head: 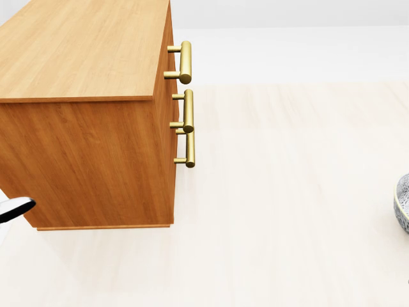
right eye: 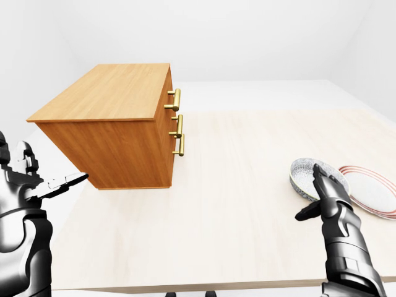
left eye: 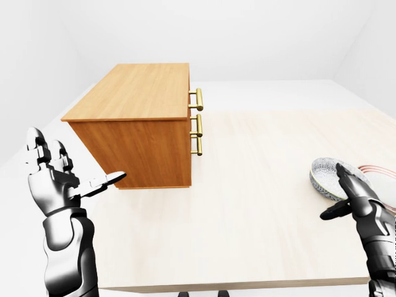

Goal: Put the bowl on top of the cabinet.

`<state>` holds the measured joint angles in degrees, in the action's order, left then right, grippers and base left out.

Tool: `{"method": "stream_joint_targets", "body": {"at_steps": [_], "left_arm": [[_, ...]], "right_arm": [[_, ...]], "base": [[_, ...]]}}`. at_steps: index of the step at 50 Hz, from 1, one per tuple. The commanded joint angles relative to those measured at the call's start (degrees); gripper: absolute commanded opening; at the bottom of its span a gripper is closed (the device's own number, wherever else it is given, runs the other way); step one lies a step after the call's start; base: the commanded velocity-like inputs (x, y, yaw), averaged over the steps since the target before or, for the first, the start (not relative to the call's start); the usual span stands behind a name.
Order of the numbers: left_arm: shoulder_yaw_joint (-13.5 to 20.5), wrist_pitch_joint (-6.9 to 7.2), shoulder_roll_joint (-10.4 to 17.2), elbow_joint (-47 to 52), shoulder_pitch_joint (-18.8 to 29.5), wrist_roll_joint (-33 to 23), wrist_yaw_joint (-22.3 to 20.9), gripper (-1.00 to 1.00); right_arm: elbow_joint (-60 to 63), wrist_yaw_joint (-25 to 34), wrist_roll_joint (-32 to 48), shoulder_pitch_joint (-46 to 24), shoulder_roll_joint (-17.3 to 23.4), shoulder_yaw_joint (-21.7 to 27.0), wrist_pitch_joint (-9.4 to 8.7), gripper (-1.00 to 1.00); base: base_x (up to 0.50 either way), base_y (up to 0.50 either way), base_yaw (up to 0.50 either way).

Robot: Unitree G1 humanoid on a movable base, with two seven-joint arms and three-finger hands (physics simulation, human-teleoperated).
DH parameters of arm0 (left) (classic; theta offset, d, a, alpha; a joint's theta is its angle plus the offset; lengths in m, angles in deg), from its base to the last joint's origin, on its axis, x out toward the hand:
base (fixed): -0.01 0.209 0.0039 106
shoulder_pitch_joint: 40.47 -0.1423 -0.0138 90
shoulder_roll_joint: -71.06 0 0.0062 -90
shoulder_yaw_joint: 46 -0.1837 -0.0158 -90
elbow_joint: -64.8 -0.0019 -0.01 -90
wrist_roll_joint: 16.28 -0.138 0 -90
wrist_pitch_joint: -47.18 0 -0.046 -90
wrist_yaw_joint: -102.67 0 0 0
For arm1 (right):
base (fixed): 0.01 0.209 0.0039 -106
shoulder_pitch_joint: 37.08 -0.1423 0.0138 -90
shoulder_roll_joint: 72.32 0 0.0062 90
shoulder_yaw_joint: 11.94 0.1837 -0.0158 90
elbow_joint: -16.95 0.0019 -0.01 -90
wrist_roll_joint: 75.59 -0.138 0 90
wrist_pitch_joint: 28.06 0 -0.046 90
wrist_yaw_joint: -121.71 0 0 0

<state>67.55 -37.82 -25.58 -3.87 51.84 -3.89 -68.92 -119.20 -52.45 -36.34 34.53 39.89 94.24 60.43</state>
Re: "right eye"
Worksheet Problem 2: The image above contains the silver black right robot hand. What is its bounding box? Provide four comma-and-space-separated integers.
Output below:
294, 163, 363, 243

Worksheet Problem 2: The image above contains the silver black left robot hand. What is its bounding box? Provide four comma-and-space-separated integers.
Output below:
0, 131, 90, 218

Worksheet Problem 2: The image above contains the white plate with red rings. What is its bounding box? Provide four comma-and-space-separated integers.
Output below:
337, 165, 396, 222

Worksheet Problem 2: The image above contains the small wooden drawer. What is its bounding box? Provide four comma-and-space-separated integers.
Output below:
161, 137, 174, 187
157, 114, 174, 140

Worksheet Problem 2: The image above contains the large wooden drawer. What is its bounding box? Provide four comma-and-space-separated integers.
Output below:
153, 67, 174, 119

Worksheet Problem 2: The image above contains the black patterned bowl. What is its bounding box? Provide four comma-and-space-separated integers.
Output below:
289, 157, 351, 202

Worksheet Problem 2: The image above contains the brass drawer handle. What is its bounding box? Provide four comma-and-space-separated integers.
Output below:
168, 114, 184, 139
171, 133, 186, 158
163, 88, 182, 113

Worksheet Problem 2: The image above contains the wooden cabinet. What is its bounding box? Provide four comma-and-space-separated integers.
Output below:
26, 63, 174, 191

